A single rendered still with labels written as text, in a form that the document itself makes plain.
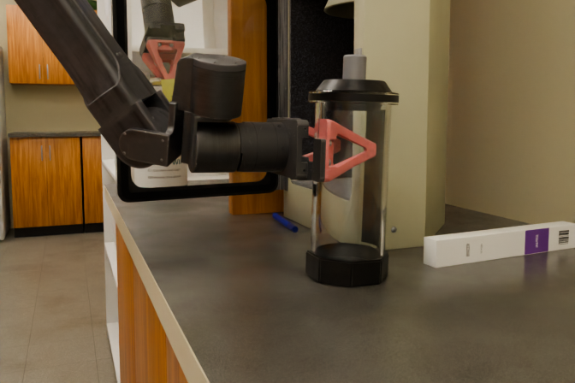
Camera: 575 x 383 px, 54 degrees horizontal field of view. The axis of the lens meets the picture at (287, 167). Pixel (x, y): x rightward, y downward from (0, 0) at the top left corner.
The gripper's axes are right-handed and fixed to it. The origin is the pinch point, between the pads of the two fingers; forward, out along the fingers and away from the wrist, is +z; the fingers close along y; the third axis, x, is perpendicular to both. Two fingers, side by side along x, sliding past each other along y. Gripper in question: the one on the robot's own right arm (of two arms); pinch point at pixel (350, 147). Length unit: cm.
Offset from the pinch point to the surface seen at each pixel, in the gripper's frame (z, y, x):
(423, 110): 17.5, 10.3, -4.9
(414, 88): 15.7, 10.3, -8.1
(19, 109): -75, 567, -3
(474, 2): 50, 40, -29
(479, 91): 50, 37, -10
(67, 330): -32, 253, 113
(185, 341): -22.4, -12.1, 16.9
